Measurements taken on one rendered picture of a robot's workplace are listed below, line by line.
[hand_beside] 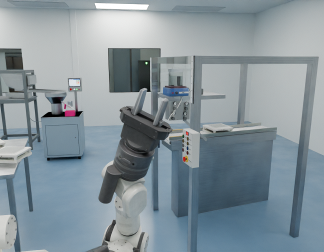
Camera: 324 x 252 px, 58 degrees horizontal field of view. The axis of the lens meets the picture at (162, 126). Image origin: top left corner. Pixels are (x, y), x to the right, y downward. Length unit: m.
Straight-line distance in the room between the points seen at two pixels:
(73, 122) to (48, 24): 3.41
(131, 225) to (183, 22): 7.27
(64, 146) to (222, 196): 2.89
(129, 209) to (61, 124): 4.45
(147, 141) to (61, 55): 7.21
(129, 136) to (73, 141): 4.53
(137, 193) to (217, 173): 2.63
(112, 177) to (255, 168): 3.00
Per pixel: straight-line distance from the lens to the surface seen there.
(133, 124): 0.65
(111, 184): 0.71
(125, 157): 0.67
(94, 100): 7.77
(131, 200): 0.73
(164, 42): 7.79
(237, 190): 3.56
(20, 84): 6.04
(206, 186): 3.32
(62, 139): 5.20
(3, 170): 2.56
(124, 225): 0.88
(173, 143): 2.92
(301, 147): 2.92
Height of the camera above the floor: 1.65
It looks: 12 degrees down
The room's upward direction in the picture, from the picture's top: straight up
